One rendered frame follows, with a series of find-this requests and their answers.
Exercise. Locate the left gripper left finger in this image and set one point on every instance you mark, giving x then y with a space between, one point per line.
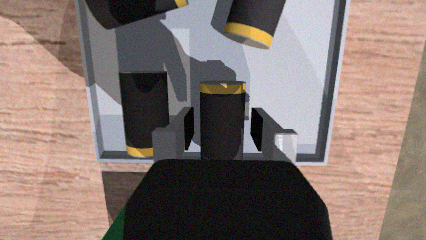
172 141

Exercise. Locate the black battery with yellow band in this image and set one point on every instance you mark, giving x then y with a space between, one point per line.
222 116
111 14
253 22
144 97

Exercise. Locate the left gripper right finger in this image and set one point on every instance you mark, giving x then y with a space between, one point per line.
275 143

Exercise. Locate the green open-top box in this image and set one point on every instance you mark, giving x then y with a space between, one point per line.
115 232

